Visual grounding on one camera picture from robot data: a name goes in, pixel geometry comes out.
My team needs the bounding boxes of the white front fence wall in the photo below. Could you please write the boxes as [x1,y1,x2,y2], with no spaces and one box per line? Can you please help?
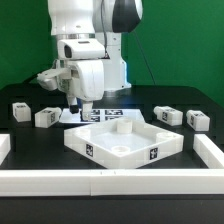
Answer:
[0,169,224,197]

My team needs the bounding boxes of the white sheet with tag markers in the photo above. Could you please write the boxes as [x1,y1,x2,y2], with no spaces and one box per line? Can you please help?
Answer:
[59,109,144,124]

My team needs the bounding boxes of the white left fence wall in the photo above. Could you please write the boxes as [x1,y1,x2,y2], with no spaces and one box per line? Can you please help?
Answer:
[0,134,11,165]

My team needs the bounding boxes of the white square table top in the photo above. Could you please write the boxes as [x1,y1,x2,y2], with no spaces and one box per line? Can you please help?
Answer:
[64,118,184,169]

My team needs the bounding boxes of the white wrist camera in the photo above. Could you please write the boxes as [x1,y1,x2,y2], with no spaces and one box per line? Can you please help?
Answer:
[36,39,106,91]

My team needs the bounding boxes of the white right fence wall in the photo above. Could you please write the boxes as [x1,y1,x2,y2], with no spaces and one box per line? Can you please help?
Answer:
[193,134,224,169]

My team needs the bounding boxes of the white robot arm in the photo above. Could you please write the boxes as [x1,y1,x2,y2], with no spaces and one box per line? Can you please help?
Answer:
[47,0,143,121]

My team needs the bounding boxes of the white fence wall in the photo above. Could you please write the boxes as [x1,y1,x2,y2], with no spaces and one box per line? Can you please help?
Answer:
[193,134,224,169]
[0,169,224,197]
[0,134,11,165]

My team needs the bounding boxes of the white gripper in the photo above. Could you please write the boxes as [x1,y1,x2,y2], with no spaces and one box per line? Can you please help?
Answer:
[56,60,104,121]

